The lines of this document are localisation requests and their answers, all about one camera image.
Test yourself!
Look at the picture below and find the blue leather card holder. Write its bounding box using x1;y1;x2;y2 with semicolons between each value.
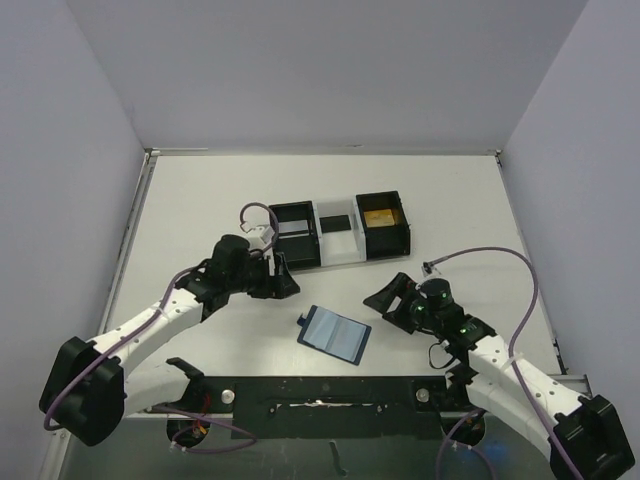
297;305;372;366

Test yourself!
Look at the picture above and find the black card from holder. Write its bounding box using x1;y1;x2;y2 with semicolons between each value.
320;215;351;234

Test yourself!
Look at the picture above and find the gold striped card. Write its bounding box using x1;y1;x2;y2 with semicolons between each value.
364;209;397;229

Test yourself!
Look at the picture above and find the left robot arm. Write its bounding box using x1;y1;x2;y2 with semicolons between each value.
39;235;300;446

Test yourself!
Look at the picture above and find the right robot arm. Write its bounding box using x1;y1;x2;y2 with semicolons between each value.
363;273;635;479

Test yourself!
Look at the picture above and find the black bin with silver card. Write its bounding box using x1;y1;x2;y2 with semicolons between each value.
270;201;321;271

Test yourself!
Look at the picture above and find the black bin with gold card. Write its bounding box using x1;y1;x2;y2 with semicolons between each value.
356;191;411;261

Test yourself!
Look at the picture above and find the silver credit card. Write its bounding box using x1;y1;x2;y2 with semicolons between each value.
279;220;310;236

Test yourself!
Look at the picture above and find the white middle bin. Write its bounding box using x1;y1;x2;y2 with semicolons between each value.
312;195;367;268

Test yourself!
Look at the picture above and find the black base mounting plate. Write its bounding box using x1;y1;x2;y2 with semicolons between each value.
162;375;472;440

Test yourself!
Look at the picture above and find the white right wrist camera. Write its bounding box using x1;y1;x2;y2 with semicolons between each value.
421;262;442;280

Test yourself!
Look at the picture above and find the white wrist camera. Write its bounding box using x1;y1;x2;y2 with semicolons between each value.
421;262;442;280
240;222;276;251

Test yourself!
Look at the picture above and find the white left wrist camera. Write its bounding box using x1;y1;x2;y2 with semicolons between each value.
240;222;276;251

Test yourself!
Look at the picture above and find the aluminium left side rail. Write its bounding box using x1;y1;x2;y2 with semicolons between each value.
97;148;159;335

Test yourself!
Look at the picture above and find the aluminium rail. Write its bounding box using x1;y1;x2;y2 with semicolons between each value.
57;373;599;421
97;148;159;335

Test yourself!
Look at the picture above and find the aluminium front rail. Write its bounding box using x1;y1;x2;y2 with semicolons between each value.
57;373;599;421

